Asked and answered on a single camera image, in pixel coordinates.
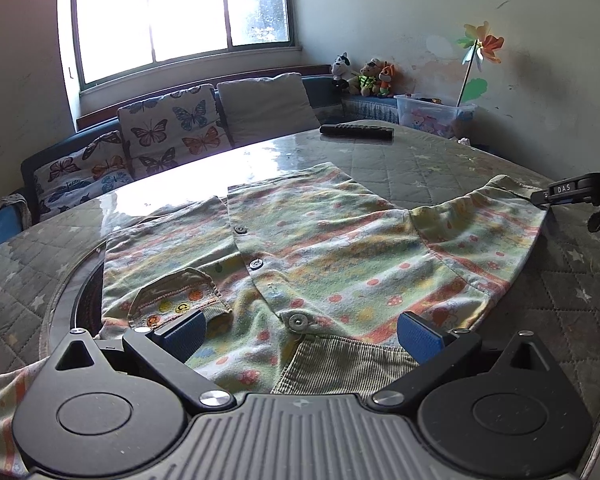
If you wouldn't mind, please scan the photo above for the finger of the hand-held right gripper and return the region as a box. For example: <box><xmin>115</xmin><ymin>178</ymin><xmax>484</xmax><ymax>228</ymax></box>
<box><xmin>532</xmin><ymin>173</ymin><xmax>600</xmax><ymax>207</ymax></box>

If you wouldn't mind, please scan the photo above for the black turntable ring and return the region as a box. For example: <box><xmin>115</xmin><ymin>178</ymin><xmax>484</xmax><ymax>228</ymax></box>
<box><xmin>40</xmin><ymin>237</ymin><xmax>108</xmax><ymax>361</ymax></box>

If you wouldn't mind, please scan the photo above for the orange plush fox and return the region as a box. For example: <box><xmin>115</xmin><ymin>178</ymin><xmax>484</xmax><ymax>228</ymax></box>
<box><xmin>372</xmin><ymin>61</ymin><xmax>397</xmax><ymax>100</ymax></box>

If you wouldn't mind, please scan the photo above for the blue chair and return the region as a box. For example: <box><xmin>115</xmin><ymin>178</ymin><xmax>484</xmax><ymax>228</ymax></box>
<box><xmin>0</xmin><ymin>194</ymin><xmax>37</xmax><ymax>252</ymax></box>

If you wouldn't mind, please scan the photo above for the plush bear in green vest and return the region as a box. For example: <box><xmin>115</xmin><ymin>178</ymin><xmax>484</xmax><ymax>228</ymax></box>
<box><xmin>349</xmin><ymin>58</ymin><xmax>382</xmax><ymax>97</ymax></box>

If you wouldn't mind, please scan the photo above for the small butterfly print pillow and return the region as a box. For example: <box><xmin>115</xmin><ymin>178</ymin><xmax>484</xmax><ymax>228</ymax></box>
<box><xmin>32</xmin><ymin>130</ymin><xmax>136</xmax><ymax>222</ymax></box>

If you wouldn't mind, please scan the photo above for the patterned button-up child's shirt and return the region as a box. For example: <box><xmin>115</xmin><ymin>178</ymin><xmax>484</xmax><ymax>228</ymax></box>
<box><xmin>0</xmin><ymin>160</ymin><xmax>553</xmax><ymax>477</ymax></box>

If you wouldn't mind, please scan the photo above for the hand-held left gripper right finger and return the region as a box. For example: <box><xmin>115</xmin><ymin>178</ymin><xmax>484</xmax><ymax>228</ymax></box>
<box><xmin>369</xmin><ymin>311</ymin><xmax>548</xmax><ymax>408</ymax></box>

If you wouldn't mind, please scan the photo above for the colourful pinwheel on stick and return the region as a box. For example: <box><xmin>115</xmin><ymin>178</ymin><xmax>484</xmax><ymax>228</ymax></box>
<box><xmin>454</xmin><ymin>20</ymin><xmax>505</xmax><ymax>107</ymax></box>

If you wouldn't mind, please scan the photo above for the black remote control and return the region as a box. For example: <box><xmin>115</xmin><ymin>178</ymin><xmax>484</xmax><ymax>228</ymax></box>
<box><xmin>319</xmin><ymin>123</ymin><xmax>395</xmax><ymax>142</ymax></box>

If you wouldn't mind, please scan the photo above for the large butterfly print pillow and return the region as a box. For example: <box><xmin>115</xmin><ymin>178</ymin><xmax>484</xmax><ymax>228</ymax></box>
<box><xmin>117</xmin><ymin>83</ymin><xmax>231</xmax><ymax>179</ymax></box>

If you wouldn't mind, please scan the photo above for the plain grey pillow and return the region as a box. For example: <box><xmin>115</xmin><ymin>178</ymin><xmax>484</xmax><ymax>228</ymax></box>
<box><xmin>216</xmin><ymin>72</ymin><xmax>321</xmax><ymax>149</ymax></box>

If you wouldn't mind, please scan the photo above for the black and white plush cow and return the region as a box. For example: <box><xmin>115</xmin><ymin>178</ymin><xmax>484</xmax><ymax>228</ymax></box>
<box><xmin>331</xmin><ymin>52</ymin><xmax>354</xmax><ymax>94</ymax></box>

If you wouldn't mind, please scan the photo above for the dark blue sofa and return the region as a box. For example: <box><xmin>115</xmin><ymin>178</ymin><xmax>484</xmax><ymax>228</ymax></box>
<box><xmin>20</xmin><ymin>64</ymin><xmax>402</xmax><ymax>226</ymax></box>

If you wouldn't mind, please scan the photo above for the clear plastic storage box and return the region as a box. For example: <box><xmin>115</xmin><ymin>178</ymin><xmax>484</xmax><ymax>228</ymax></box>
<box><xmin>393</xmin><ymin>92</ymin><xmax>479</xmax><ymax>140</ymax></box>

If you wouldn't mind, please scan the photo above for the window with dark frame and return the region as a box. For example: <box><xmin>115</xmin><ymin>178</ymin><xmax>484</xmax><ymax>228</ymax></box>
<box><xmin>57</xmin><ymin>0</ymin><xmax>307</xmax><ymax>95</ymax></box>

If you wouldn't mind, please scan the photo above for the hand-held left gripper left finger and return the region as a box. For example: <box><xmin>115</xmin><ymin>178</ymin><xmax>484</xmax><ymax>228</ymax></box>
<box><xmin>55</xmin><ymin>308</ymin><xmax>237</xmax><ymax>409</ymax></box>

